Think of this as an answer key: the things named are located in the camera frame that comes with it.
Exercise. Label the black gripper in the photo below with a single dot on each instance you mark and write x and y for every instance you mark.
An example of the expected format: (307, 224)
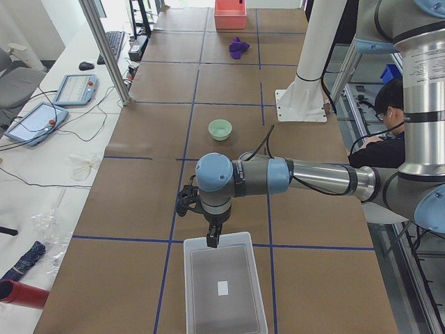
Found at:
(215, 221)

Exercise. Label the purple cloth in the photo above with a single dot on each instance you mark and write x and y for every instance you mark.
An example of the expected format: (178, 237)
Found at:
(238, 47)

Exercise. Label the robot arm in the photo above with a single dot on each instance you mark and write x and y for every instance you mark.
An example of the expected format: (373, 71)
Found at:
(415, 190)

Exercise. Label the clear plastic storage box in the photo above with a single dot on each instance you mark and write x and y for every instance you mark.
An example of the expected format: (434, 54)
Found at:
(222, 289)

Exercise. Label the black power box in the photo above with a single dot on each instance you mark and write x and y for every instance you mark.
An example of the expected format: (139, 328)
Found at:
(137, 48)

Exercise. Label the light green bowl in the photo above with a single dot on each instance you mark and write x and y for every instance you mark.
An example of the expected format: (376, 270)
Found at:
(220, 129)

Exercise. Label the crumpled clear plastic bag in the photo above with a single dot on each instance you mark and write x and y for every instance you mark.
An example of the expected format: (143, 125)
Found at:
(51, 231)

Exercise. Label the seated person in black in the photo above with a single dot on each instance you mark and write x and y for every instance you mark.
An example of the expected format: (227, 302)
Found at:
(388, 153)

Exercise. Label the far teach pendant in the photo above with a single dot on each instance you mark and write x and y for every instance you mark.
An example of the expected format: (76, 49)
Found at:
(76, 90)

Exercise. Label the teach pendant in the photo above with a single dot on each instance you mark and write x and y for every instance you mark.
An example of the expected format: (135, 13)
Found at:
(76, 90)
(37, 124)

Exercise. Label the near teach pendant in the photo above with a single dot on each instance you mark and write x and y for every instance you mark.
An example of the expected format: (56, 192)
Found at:
(37, 124)

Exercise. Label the red cylinder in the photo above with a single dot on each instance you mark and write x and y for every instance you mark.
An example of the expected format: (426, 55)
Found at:
(17, 293)

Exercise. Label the black computer mouse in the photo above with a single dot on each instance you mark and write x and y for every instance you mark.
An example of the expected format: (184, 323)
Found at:
(83, 66)

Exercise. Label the black keyboard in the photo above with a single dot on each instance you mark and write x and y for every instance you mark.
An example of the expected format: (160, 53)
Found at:
(115, 41)

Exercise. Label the red plastic bin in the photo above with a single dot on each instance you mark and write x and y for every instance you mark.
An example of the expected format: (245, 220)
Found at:
(230, 14)

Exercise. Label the blue storage bin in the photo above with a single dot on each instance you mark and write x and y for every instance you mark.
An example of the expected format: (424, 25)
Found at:
(389, 73)

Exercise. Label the grey office chair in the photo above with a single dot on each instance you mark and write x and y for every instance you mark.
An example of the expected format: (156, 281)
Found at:
(17, 86)

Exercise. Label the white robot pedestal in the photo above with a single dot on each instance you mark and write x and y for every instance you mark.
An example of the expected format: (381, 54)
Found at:
(303, 100)

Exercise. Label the aluminium frame post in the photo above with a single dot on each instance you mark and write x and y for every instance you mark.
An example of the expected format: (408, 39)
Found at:
(92, 17)

